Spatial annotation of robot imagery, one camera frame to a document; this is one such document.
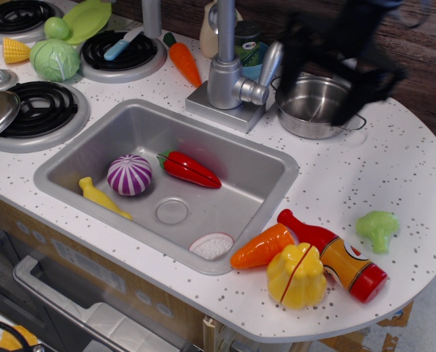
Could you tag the blue toy bowl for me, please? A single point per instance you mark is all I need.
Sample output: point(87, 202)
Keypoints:
point(253, 72)

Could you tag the blue handled toy knife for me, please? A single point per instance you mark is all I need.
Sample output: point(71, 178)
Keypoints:
point(122, 44)

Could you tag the front left stove burner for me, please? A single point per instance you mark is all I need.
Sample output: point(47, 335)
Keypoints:
point(49, 115)

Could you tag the grey oven door handle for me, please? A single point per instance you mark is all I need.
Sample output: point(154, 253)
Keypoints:
point(96, 319)

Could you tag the back right stove burner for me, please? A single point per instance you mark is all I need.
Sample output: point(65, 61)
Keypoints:
point(142, 58)

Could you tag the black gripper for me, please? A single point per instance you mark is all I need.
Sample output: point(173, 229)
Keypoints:
point(343, 46)

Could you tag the green toy cabbage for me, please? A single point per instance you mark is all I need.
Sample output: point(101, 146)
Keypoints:
point(54, 60)

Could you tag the silver toy faucet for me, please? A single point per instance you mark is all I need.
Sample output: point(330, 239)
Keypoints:
point(228, 97)

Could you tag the yellow toy bell pepper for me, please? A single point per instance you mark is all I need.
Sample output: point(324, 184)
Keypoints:
point(295, 277)

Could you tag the back left stove burner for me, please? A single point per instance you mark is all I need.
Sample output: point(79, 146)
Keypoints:
point(25, 20)

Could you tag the white toy onion half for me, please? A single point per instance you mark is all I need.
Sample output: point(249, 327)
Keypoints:
point(212, 246)

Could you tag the yellow object bottom left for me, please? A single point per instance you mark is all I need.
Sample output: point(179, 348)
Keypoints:
point(9, 342)

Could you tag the cream toy bottle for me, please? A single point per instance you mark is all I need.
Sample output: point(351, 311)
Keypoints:
point(211, 41)

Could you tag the orange toy carrot half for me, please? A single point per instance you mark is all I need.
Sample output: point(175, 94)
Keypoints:
point(263, 248)

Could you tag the red toy chili pepper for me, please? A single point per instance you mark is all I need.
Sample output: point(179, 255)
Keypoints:
point(185, 168)

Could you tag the red toy ketchup bottle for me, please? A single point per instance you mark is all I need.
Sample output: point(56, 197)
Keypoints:
point(353, 271)

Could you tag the stainless steel pot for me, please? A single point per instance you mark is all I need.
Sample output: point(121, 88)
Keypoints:
point(309, 109)

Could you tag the silver toy sink basin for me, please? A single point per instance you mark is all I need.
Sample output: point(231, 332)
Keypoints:
point(171, 213)

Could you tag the yellow toy corn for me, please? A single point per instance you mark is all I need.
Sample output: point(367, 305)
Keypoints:
point(15, 51)

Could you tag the stove burner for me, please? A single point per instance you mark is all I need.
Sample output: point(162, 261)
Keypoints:
point(49, 115)
point(142, 58)
point(25, 20)

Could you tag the green toy plate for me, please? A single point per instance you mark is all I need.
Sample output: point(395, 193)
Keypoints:
point(86, 19)

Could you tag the purple striped toy onion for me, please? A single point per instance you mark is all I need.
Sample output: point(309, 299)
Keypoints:
point(129, 175)

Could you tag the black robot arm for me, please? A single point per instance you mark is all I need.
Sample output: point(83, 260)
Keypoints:
point(345, 47)

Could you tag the green toy broccoli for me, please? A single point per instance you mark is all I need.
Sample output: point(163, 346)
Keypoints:
point(378, 226)

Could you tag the green toy ball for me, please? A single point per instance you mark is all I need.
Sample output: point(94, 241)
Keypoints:
point(56, 28)

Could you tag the orange toy carrot with leaves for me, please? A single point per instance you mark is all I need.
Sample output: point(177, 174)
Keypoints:
point(183, 60)

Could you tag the green toy can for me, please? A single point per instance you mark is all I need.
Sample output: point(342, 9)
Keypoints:
point(247, 39)

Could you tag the silver left support pole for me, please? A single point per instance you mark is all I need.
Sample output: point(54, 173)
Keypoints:
point(151, 18)

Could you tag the yellow toy squash piece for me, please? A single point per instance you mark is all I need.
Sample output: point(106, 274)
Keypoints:
point(90, 192)

